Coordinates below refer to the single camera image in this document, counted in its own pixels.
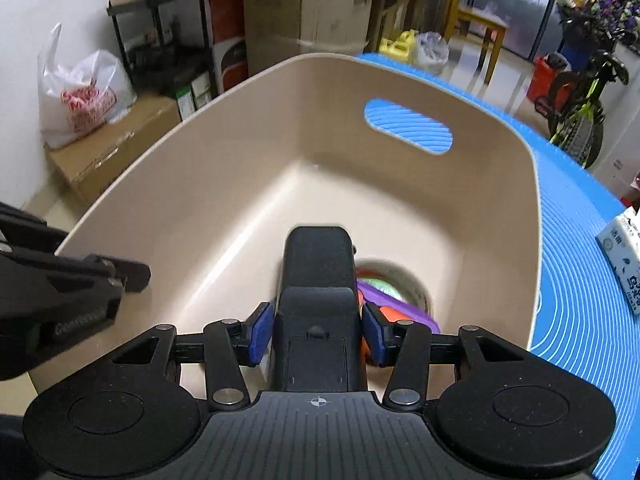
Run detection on orange purple utility knife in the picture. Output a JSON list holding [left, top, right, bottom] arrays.
[[357, 281, 440, 367]]

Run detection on bicycle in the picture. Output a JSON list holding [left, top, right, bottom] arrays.
[[534, 4, 639, 169]]

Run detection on red bucket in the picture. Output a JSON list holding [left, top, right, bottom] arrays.
[[526, 52, 572, 103]]

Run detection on beige plastic storage bin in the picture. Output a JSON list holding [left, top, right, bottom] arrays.
[[29, 52, 544, 396]]

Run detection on black metal shelf rack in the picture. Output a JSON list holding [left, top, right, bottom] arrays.
[[106, 0, 215, 98]]

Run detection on wooden chair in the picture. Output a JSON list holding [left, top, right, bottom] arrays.
[[442, 0, 509, 86]]

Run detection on white tape roll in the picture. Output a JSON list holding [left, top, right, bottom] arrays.
[[356, 258, 432, 314]]

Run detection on large lower cardboard box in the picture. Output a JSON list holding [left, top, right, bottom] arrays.
[[243, 0, 372, 75]]

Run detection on tissue pack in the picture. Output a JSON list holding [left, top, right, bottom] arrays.
[[597, 207, 640, 316]]

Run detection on white plastic shopping bag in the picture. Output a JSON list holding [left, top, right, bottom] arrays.
[[38, 24, 137, 150]]

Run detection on yellow detergent jug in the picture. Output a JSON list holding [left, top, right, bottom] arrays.
[[378, 29, 418, 64]]

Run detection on cardboard box on floor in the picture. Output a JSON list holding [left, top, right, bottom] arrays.
[[46, 93, 181, 205]]

